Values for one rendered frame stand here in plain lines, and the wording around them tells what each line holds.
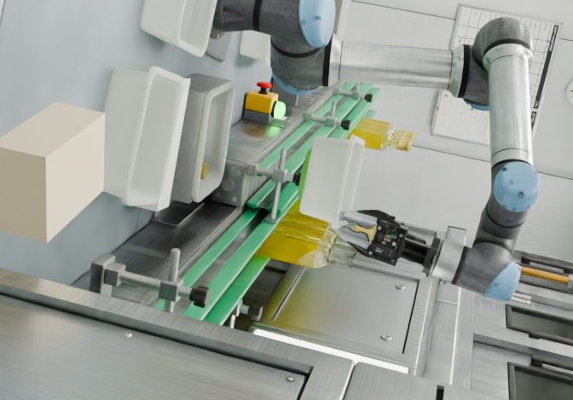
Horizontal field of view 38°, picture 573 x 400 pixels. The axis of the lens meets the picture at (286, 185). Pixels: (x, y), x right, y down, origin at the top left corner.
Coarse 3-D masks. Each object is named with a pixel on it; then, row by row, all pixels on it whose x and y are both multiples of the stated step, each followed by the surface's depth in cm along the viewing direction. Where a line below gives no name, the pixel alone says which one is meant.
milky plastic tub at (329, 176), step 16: (320, 144) 151; (336, 144) 150; (352, 144) 149; (304, 160) 154; (320, 160) 151; (336, 160) 150; (352, 160) 170; (304, 176) 153; (320, 176) 151; (336, 176) 150; (352, 176) 170; (304, 192) 152; (320, 192) 151; (336, 192) 150; (352, 192) 170; (304, 208) 152; (320, 208) 151; (336, 208) 149; (336, 224) 150
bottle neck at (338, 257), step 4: (332, 252) 178; (336, 252) 178; (340, 252) 178; (344, 252) 178; (332, 256) 177; (336, 256) 177; (340, 256) 177; (344, 256) 177; (348, 256) 177; (352, 256) 177; (332, 260) 177; (336, 260) 177; (340, 260) 177; (344, 260) 177; (348, 260) 177; (352, 260) 179; (340, 264) 178; (344, 264) 177; (348, 264) 177
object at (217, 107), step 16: (208, 96) 156; (224, 96) 171; (208, 112) 156; (224, 112) 172; (208, 128) 173; (224, 128) 173; (208, 144) 174; (224, 144) 174; (208, 160) 175; (224, 160) 175; (208, 176) 176; (192, 192) 162; (208, 192) 168
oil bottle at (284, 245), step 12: (276, 228) 182; (276, 240) 178; (288, 240) 177; (300, 240) 177; (312, 240) 178; (324, 240) 180; (264, 252) 179; (276, 252) 178; (288, 252) 178; (300, 252) 177; (312, 252) 176; (324, 252) 176; (300, 264) 178; (312, 264) 177; (324, 264) 177
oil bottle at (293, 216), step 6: (288, 216) 189; (294, 216) 190; (300, 216) 190; (306, 216) 191; (300, 222) 188; (306, 222) 188; (312, 222) 188; (318, 222) 189; (324, 222) 189; (330, 228) 187; (336, 234) 187
